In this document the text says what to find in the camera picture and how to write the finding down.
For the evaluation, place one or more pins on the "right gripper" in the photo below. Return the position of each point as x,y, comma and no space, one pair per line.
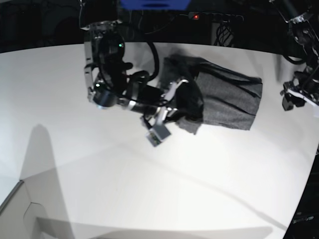
155,105

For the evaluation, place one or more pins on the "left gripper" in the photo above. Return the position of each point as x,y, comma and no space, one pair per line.
301,89

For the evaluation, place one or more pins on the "grey t-shirt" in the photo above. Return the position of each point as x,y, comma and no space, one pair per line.
210,94

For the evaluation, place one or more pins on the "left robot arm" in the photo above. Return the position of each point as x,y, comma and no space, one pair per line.
304,22

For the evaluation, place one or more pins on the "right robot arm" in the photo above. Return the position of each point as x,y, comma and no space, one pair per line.
107,81

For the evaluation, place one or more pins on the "black power strip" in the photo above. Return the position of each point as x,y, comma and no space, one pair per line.
216,17

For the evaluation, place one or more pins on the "blue box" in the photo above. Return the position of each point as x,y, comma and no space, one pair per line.
155,4

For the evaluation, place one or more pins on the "white table partition panel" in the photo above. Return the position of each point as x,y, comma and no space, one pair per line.
24,217

